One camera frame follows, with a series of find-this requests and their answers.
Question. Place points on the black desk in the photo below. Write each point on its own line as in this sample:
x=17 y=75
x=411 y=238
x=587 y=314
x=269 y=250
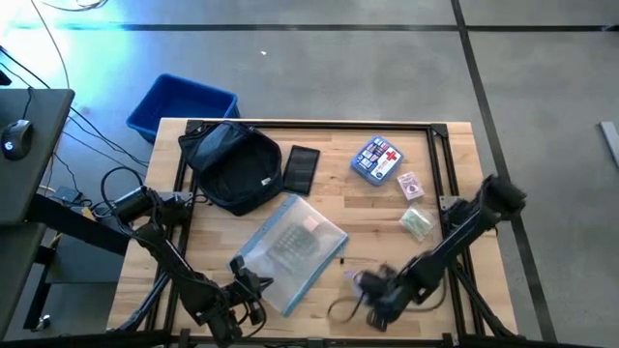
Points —
x=29 y=193

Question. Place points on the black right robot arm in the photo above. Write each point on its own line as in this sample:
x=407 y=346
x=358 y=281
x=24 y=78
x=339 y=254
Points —
x=454 y=237

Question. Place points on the black aluminium table frame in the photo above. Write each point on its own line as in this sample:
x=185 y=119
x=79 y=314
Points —
x=411 y=126

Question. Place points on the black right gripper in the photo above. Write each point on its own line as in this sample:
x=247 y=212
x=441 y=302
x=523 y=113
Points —
x=382 y=292

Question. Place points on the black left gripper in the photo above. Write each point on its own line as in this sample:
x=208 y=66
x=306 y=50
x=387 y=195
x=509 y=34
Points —
x=250 y=299

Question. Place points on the black calculator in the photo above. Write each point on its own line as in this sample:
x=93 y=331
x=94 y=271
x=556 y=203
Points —
x=295 y=249

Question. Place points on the blue plastic bin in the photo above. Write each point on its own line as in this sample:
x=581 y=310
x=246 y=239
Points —
x=179 y=101

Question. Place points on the blue first aid kit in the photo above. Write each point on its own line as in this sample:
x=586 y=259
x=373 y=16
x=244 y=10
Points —
x=377 y=159

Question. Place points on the pink card packet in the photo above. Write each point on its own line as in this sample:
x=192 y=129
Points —
x=410 y=186

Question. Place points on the navy backpack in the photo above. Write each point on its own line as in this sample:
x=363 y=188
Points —
x=237 y=174

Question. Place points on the desk caster wheel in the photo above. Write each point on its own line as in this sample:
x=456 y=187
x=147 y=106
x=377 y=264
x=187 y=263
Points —
x=43 y=323

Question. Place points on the green clear packet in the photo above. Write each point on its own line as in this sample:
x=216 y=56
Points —
x=416 y=223

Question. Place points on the black power adapter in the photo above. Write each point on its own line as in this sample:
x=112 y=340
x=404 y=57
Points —
x=66 y=195

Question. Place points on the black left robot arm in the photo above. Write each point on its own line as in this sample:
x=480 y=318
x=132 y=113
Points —
x=164 y=251

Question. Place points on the grey metal bar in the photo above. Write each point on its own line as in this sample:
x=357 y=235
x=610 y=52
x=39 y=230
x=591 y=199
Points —
x=610 y=144

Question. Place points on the black computer mouse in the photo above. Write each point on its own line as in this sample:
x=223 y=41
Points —
x=17 y=140

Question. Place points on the clear mesh pouch blue trim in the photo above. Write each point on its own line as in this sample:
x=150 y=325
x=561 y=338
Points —
x=280 y=286

